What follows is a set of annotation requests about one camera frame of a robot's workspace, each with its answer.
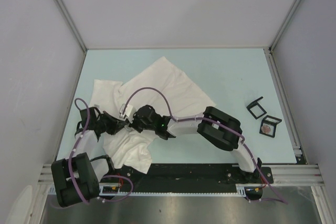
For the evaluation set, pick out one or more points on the grey slotted cable duct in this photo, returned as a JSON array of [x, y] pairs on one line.
[[235, 191]]

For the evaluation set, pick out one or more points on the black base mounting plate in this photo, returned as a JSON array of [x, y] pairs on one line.
[[192, 178]]

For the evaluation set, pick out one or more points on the black square frame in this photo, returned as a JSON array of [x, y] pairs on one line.
[[255, 109], [272, 122]]

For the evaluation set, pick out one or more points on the white t-shirt garment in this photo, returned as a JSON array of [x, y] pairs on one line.
[[162, 85]]

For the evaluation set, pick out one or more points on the lower black square frame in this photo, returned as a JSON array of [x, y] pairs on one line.
[[272, 122]]

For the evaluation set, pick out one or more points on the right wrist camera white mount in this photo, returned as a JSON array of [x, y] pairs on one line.
[[127, 112]]

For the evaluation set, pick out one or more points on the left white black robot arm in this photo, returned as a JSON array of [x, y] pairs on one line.
[[76, 178]]

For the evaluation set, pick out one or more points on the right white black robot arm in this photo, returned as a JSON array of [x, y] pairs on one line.
[[220, 129]]

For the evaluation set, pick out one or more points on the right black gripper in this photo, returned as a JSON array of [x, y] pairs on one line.
[[133, 125]]

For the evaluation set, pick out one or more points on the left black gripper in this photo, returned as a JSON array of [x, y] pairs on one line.
[[116, 125]]

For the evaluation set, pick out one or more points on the upper black square frame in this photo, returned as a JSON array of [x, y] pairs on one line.
[[255, 109]]

